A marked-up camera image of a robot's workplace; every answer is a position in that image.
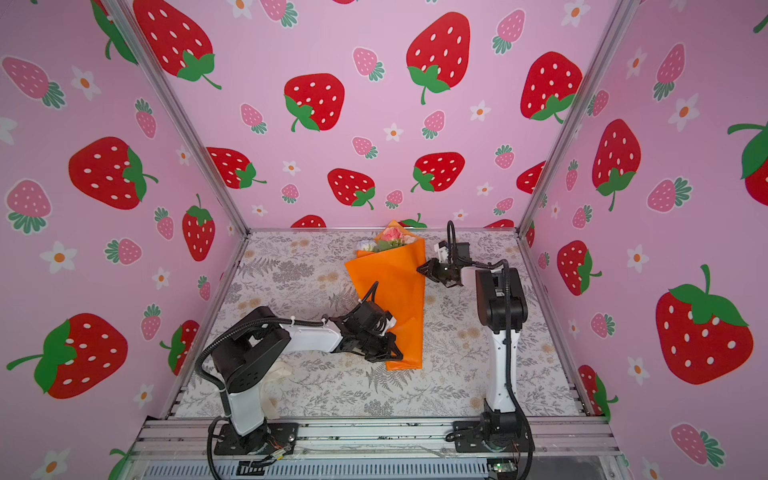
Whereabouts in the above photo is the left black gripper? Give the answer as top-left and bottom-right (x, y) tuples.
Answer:
(358, 331), (407, 360)

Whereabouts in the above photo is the orange wrapping paper sheet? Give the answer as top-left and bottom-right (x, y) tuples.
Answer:
(345, 221), (426, 371)

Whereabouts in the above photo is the cream ribbon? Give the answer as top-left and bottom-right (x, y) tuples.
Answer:
(259, 361), (293, 420)

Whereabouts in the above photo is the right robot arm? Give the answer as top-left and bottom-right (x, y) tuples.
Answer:
(417, 240), (532, 451)

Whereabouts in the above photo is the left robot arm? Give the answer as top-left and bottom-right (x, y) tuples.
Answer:
(195, 300), (404, 452)

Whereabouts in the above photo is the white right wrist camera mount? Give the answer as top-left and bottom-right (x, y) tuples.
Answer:
(434, 241), (449, 263)

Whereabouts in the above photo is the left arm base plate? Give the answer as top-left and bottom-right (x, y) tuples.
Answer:
(213, 422), (299, 457)

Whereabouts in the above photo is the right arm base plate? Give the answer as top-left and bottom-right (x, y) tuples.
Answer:
(444, 419), (536, 454)

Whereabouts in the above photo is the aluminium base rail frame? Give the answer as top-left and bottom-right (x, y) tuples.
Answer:
(116, 416), (632, 479)

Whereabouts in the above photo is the right vertical aluminium post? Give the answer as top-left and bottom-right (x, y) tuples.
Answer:
(517, 0), (642, 236)

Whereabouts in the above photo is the vertical aluminium post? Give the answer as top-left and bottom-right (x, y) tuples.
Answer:
(107, 0), (250, 236)
(517, 0), (642, 236)

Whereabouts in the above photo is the left vertical aluminium post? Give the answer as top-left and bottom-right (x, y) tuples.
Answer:
(107, 0), (250, 236)

